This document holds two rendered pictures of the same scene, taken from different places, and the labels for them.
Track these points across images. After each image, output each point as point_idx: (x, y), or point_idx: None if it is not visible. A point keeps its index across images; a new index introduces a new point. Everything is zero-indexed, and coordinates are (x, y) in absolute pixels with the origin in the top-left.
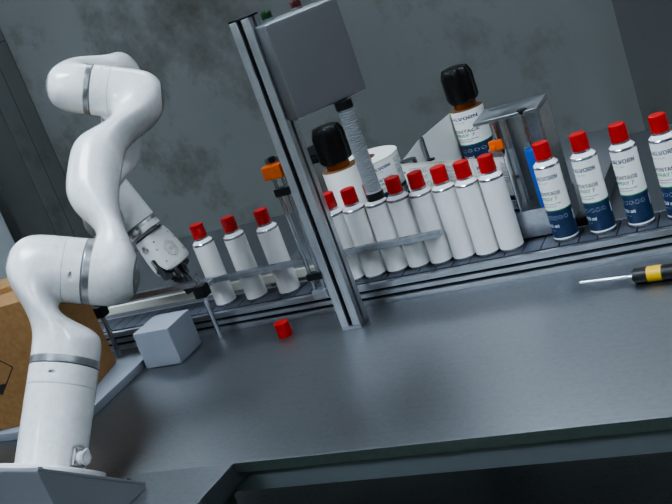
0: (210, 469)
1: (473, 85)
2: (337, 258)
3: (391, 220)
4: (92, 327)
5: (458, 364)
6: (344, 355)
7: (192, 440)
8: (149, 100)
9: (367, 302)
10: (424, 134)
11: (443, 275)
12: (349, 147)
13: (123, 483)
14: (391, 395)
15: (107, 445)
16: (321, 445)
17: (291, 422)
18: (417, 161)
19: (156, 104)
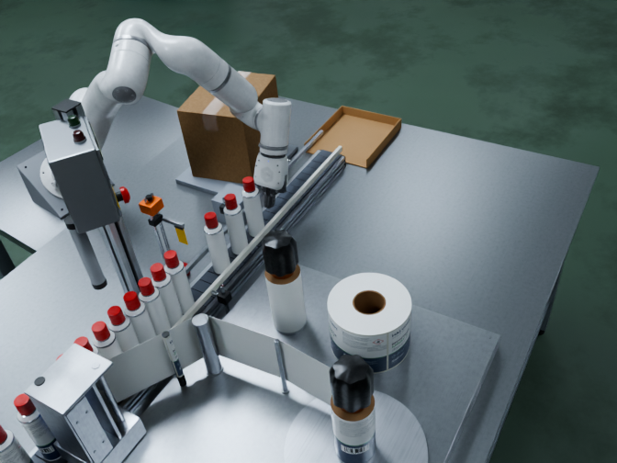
0: (43, 242)
1: (338, 400)
2: (118, 276)
3: None
4: (239, 158)
5: (1, 355)
6: (100, 302)
7: (88, 233)
8: (102, 90)
9: None
10: (291, 346)
11: None
12: (275, 271)
13: (50, 207)
14: (11, 319)
15: (137, 197)
16: (2, 286)
17: (46, 274)
18: (252, 340)
19: (107, 96)
